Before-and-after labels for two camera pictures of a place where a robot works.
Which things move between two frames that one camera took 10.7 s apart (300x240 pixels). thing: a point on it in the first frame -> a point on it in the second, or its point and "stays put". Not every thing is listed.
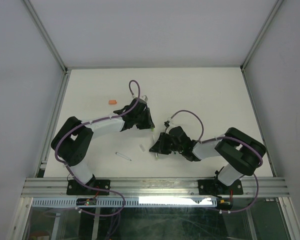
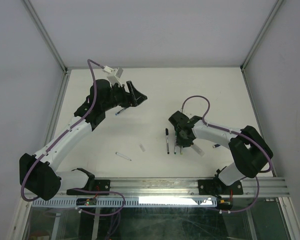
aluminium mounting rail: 155,187 stays put
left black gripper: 149,123 -> 132,98
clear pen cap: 142,147 stays put
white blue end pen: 123,156 stays put
